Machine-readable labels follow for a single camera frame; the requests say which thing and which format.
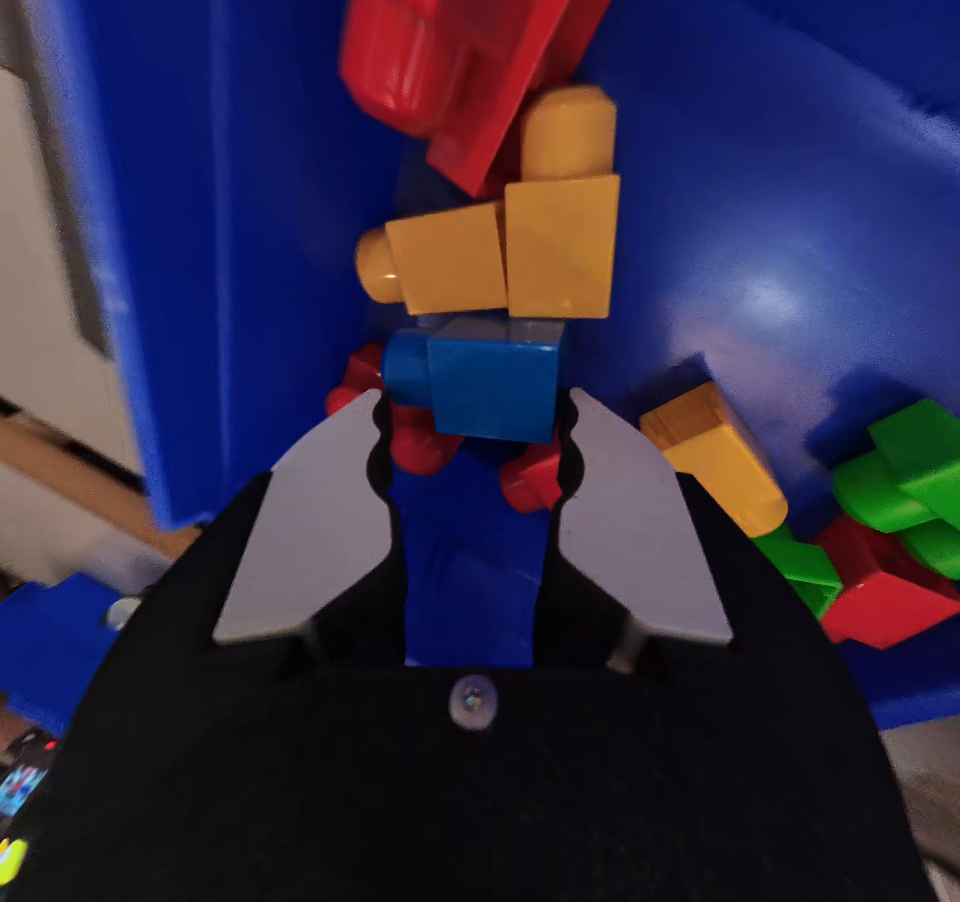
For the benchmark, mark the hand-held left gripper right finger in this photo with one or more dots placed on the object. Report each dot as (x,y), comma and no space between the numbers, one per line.
(637,542)

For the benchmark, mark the blue plastic bin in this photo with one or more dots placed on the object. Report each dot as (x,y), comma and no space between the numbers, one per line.
(262,241)
(45,639)

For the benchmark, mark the grey wooden-edged table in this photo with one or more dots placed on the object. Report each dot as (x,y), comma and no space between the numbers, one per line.
(75,482)

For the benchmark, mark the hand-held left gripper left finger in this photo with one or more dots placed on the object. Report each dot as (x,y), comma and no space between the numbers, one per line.
(315,542)

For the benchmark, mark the pile of colourful toy blocks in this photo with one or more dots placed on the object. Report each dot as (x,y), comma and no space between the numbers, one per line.
(465,16)

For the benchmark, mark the black device with display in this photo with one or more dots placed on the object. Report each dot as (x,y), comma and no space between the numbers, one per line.
(15,789)

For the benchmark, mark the grey desk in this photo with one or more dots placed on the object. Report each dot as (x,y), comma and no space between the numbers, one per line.
(45,279)

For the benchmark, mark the blue single-stud toy block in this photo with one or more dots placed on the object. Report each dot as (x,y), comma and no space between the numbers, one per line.
(495,392)

